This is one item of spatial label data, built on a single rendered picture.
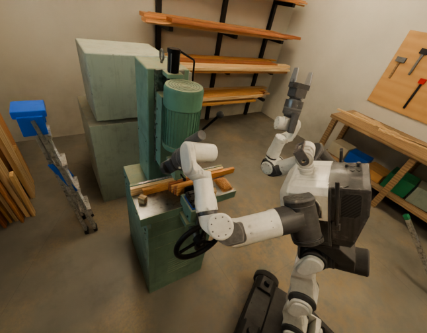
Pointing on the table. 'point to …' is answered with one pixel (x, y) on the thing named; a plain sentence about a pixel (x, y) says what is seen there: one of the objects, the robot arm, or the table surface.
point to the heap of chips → (223, 184)
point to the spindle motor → (180, 111)
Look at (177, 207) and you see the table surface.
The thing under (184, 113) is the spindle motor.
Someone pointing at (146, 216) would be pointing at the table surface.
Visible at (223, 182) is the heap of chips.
